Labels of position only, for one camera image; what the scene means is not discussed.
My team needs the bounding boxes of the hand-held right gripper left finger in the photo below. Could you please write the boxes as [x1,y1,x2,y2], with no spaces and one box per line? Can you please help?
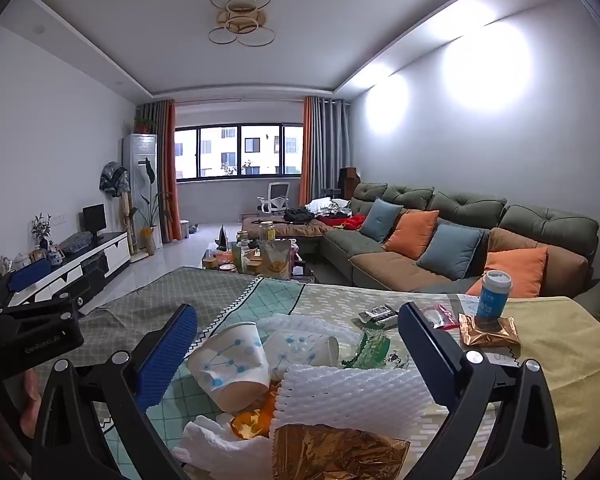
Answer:
[30,304,201,480]

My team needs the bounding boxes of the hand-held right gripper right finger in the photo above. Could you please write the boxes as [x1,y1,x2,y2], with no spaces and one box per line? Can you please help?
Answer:
[397,301,563,480]

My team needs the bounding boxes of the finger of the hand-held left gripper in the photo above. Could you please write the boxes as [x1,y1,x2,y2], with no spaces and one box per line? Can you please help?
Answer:
[2,286,92,318]
[0,259,52,302]

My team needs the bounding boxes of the gold foil snack wrapper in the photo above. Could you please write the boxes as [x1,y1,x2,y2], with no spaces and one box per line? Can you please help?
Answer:
[271,424,412,480]
[457,312,523,350]

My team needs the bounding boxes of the orange peel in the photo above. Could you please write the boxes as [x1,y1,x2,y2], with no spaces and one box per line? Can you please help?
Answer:
[230,380,282,439]

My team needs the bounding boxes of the person's left hand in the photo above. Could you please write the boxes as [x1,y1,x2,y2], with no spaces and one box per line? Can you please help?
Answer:
[17,367,44,438]

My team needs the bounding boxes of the red plastic packet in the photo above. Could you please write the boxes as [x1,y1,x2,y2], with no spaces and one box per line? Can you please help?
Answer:
[420,304,460,330]

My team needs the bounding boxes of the small plant in dark vase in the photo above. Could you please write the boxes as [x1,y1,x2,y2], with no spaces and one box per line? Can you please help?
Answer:
[31,213,52,251]

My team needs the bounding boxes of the dark green snack wrapper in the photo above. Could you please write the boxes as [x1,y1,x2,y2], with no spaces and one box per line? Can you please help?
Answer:
[341,327,406,369]

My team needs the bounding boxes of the blue patterned pouch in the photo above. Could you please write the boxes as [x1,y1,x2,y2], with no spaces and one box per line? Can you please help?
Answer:
[60,235,92,254]

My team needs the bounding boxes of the black and white wrapper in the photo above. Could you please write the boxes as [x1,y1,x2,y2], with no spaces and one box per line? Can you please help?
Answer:
[357,305,400,330]

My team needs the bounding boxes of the large dotted paper cup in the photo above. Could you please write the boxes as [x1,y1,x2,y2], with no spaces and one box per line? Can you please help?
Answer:
[186,322,272,413]

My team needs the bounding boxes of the patterned tablecloth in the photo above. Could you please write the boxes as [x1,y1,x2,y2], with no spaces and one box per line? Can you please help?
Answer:
[32,266,600,480]

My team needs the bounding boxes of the white and black tv cabinet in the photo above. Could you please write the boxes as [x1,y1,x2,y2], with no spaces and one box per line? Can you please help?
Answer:
[7,230,132,311]

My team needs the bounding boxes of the large white foam net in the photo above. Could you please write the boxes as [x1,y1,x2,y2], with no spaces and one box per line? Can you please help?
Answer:
[270,364,453,443]

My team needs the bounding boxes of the black monitor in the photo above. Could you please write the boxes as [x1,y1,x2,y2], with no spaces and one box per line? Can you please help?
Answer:
[82,203,107,246]

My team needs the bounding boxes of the blue lidded cup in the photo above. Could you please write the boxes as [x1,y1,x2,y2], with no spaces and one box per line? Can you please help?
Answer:
[475,270,514,321]

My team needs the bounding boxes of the large blue cushion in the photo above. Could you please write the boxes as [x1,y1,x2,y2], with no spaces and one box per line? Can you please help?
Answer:
[416,223,486,281]

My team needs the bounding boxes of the white crumpled tissue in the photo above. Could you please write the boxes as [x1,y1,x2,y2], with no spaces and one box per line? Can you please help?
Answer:
[172,412,274,480]

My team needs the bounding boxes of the wooden stand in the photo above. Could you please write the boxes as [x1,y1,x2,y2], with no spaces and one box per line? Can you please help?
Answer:
[117,192,134,256]

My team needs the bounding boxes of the tall plant in yellow vase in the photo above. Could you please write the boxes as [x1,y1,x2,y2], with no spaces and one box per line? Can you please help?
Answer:
[132,157,174,256]

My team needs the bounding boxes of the orange cushion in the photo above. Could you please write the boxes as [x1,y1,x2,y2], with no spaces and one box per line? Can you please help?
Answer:
[383,209,440,260]
[466,247,549,299]

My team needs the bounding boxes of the small dotted paper cup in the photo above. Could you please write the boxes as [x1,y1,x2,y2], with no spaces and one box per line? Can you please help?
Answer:
[262,330,341,382]

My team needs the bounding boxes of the small blue cushion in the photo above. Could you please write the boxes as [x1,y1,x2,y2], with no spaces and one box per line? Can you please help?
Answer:
[358,198,404,243]

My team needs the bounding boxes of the red cloth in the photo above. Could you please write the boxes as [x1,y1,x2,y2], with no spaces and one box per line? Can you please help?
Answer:
[330,215,367,231]

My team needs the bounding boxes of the green and brown sofa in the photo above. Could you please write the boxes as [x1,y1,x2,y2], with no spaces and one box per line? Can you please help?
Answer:
[240,182,600,326]

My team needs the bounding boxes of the dark coffee table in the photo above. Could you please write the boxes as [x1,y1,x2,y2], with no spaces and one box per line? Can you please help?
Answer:
[202,225,317,282]

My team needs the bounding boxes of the white standing air conditioner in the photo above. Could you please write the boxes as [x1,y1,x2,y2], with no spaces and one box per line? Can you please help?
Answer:
[122,133,159,253]

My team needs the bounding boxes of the orange curtain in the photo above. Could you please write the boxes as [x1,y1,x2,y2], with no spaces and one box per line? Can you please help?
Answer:
[162,100,184,242]
[299,96,322,207]

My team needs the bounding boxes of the dark wooden cabinet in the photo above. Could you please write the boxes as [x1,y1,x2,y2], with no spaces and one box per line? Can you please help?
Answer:
[338,167,362,201]

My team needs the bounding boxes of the white office chair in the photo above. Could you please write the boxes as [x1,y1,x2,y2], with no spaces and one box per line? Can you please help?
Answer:
[257,181,292,215]

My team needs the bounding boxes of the grey curtain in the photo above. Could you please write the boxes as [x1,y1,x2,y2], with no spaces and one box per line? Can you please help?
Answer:
[136,102,171,243]
[316,97,352,202]

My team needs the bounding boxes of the window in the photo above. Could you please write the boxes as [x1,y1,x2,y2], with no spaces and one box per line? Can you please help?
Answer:
[174,122,303,183]

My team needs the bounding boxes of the ring ceiling lamp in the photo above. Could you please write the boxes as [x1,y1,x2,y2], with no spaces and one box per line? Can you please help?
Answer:
[208,0,277,49]

